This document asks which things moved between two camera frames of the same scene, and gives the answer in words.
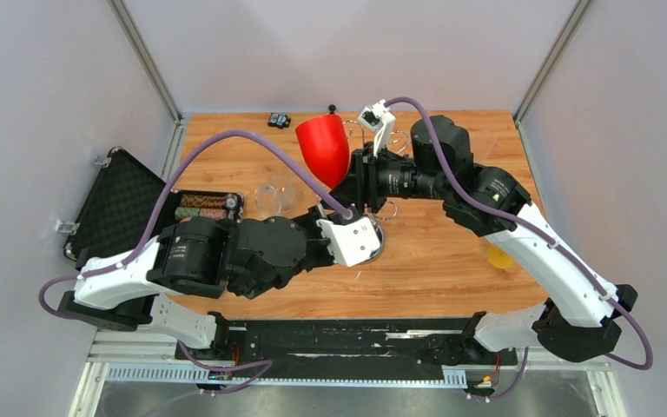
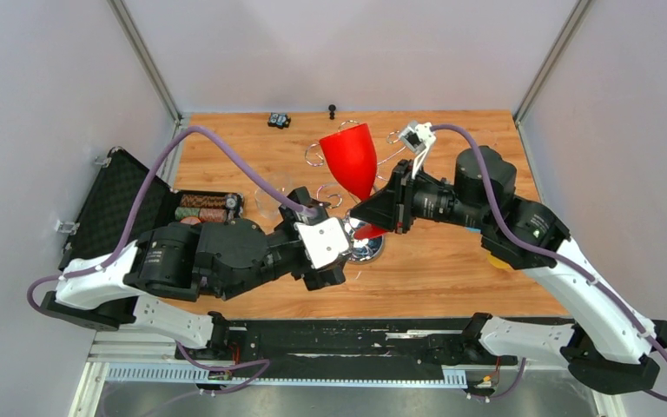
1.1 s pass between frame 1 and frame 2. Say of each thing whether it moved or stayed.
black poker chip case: stayed
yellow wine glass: stayed
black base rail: stayed
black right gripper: moved
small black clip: stayed
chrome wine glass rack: moved
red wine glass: moved
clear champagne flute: stayed
